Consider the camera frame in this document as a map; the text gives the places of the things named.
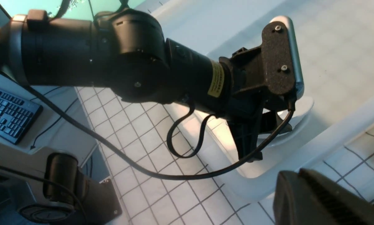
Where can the black computer keyboard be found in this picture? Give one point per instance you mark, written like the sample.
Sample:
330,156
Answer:
17,115

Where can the large white plastic tub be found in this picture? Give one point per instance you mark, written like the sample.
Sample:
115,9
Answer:
336,46

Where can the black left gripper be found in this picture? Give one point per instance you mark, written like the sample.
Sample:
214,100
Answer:
262,78

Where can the grey robot base mount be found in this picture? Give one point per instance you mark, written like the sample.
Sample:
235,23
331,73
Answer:
48,186

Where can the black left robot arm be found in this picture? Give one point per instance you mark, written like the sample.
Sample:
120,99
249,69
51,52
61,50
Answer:
126,51

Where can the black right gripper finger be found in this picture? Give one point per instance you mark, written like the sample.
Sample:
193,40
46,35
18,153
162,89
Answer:
309,198

